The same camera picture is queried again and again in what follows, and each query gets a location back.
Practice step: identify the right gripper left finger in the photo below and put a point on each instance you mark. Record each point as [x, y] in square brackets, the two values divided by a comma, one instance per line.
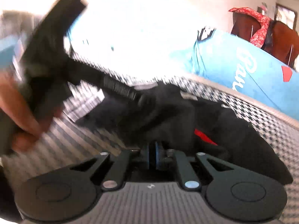
[137, 163]

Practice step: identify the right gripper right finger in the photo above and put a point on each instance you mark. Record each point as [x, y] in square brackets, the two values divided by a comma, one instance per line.
[185, 174]

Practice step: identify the black garment red print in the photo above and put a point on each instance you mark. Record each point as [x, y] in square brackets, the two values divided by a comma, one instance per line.
[190, 126]

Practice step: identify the person's left hand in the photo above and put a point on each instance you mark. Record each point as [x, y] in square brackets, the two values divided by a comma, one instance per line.
[14, 105]

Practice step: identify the houndstooth mattress cover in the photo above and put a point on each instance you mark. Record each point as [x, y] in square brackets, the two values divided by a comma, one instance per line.
[60, 181]

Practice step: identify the blue cartoon print bedsheet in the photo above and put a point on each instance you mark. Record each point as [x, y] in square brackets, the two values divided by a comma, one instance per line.
[221, 58]

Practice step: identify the red patterned cloth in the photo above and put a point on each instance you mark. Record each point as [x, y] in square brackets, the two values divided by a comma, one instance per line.
[250, 25]

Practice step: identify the brown wooden chair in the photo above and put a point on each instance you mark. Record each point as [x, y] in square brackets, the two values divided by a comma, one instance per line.
[272, 36]

